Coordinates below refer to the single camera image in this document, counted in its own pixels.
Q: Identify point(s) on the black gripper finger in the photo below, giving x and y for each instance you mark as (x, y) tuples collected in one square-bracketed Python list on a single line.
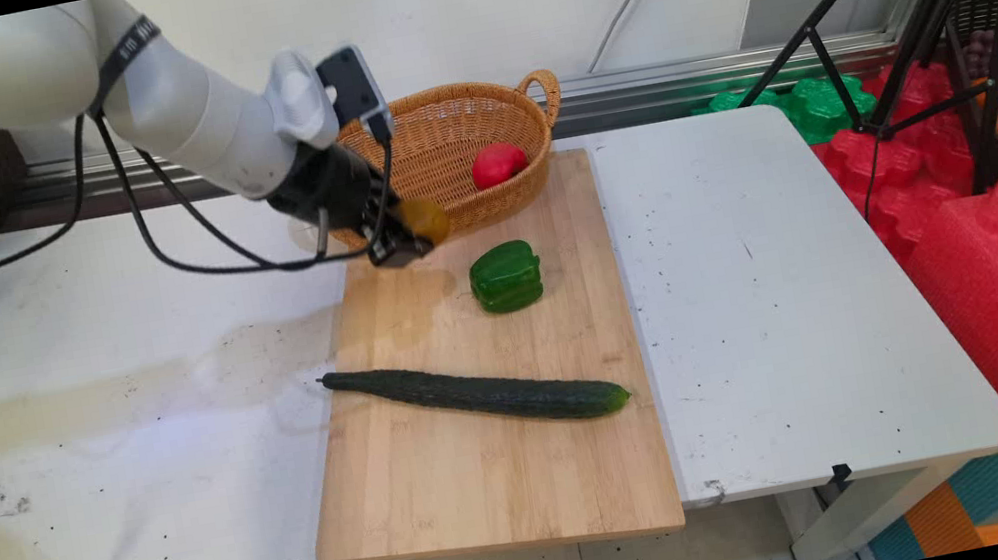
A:
[(397, 248), (395, 209)]

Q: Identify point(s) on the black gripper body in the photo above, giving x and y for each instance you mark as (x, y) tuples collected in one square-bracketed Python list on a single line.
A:
[(332, 191)]

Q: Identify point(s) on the yellow-brown round fruit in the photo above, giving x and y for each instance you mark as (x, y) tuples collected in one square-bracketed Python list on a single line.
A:
[(426, 221)]

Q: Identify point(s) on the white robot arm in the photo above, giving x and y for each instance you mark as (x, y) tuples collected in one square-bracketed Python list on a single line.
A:
[(208, 116)]

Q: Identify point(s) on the tan wicker basket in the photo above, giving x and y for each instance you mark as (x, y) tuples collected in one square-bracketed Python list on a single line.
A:
[(455, 140)]

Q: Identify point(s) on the red round fruit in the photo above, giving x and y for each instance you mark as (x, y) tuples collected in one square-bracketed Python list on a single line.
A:
[(498, 165)]

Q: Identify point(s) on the green bell pepper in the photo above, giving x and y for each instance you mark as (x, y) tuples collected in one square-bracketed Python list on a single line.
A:
[(507, 277)]

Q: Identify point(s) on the long dark green cucumber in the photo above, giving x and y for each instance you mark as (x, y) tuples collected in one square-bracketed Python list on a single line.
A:
[(478, 395)]

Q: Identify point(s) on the wooden cutting board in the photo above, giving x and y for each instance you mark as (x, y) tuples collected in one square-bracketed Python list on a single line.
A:
[(454, 495)]

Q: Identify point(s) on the green foam tray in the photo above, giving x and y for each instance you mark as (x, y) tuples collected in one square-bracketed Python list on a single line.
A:
[(820, 110)]

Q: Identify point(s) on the black table clip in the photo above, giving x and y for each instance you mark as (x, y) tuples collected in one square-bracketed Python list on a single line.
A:
[(841, 472)]

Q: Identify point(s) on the red foam tray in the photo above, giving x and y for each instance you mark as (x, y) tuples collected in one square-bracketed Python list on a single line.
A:
[(907, 171)]

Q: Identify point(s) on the white table leg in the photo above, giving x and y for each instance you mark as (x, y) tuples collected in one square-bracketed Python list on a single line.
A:
[(863, 513)]

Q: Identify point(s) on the teal orange floor mat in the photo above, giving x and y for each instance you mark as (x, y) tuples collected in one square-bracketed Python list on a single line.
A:
[(944, 515)]

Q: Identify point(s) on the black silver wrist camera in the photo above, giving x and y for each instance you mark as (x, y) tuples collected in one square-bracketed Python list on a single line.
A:
[(354, 91)]

